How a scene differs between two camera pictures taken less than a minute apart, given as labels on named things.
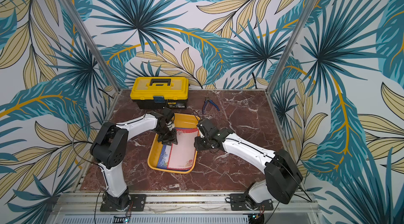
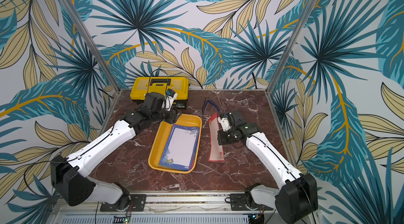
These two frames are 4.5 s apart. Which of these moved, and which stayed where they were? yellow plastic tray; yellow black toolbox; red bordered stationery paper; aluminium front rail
Moved: red bordered stationery paper
Stayed: yellow black toolbox; aluminium front rail; yellow plastic tray
